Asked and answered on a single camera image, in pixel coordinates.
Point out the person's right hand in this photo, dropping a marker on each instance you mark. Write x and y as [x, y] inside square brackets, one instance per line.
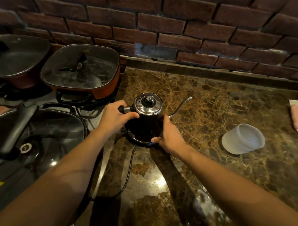
[171, 139]

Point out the person's left hand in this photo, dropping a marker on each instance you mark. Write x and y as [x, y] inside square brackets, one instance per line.
[110, 121]

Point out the person's right thumb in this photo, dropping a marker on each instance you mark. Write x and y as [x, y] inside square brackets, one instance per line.
[156, 139]

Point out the person's left thumb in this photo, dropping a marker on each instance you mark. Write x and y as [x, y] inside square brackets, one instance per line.
[130, 115]

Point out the black kettle power base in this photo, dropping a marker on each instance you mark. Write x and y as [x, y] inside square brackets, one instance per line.
[139, 140]

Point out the black gooseneck electric kettle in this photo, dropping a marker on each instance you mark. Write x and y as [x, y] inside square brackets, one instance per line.
[145, 125]

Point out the person's right forearm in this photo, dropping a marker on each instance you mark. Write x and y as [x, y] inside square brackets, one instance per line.
[232, 188]

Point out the person's left forearm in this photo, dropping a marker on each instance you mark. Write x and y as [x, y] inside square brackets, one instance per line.
[58, 181]

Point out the chrome kettle lid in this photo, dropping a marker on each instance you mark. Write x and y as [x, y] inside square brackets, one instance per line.
[147, 103]

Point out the red square electric skillet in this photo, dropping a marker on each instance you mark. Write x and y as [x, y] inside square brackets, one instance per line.
[104, 87]

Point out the square glass skillet lid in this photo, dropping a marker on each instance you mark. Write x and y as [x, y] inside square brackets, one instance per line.
[81, 66]

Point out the black electric skillet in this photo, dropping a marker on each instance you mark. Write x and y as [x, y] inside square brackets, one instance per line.
[58, 107]

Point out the translucent white plastic container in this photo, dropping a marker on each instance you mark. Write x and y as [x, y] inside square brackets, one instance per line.
[243, 138]

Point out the dark red pan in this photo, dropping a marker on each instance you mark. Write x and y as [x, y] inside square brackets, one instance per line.
[18, 81]

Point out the glass pan lid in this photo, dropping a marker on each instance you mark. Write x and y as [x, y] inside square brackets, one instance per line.
[21, 54]

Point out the pink cloth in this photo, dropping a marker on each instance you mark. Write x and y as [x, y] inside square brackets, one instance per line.
[294, 117]

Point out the white paper sheet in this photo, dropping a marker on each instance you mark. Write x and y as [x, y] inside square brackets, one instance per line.
[293, 102]

